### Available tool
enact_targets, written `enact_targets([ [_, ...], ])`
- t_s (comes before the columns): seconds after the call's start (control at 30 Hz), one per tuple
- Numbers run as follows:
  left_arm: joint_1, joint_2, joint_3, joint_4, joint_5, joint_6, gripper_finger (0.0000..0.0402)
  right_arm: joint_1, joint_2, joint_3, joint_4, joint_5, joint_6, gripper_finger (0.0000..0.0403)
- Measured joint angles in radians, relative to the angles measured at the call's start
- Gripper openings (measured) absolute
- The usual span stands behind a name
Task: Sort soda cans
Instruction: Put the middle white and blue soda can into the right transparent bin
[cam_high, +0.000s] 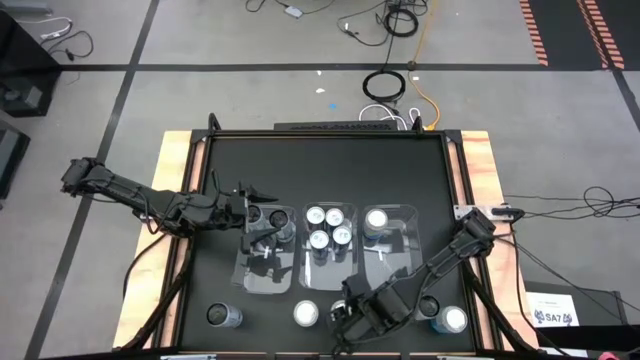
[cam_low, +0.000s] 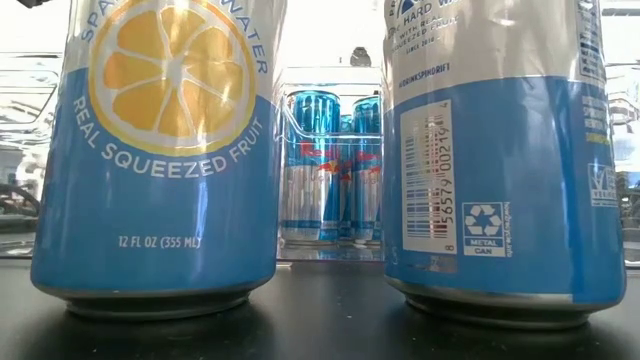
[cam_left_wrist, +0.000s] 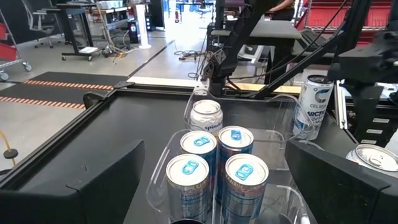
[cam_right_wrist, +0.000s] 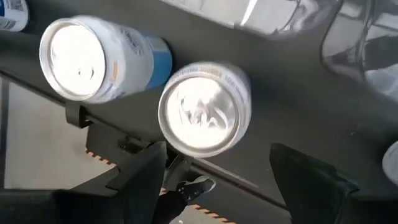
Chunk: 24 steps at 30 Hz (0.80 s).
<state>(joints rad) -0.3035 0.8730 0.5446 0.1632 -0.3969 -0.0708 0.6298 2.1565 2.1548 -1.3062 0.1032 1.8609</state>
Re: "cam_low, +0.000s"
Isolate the clear plastic bin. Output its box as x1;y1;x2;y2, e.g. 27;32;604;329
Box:
0;52;64;259
275;64;386;264
602;62;640;269

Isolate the blue white Spindrift can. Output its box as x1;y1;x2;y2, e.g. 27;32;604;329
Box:
382;0;628;330
29;0;289;321

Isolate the black ceiling cord reel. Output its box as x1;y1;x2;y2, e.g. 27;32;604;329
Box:
348;46;374;69

